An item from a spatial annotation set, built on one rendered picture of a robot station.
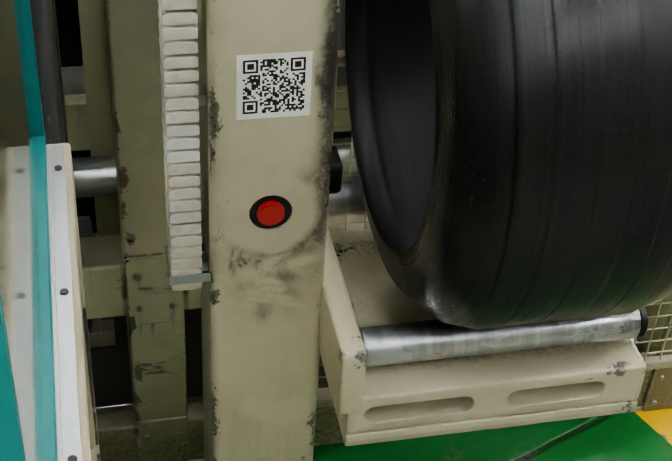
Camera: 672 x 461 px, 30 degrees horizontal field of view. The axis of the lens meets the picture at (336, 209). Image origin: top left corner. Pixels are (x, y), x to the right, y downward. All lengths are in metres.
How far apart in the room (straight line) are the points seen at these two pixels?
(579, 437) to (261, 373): 1.22
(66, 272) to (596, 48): 0.49
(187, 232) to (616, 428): 1.47
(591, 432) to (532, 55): 1.60
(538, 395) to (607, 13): 0.55
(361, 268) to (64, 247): 0.75
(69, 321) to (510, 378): 0.68
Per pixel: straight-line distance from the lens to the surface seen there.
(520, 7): 1.11
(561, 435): 2.61
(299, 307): 1.44
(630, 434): 2.65
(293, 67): 1.24
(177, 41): 1.22
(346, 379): 1.36
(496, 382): 1.46
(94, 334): 2.49
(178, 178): 1.31
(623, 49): 1.14
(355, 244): 1.71
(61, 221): 1.00
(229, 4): 1.19
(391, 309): 1.61
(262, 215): 1.33
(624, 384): 1.53
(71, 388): 0.87
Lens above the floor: 1.89
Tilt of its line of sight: 38 degrees down
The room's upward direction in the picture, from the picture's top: 4 degrees clockwise
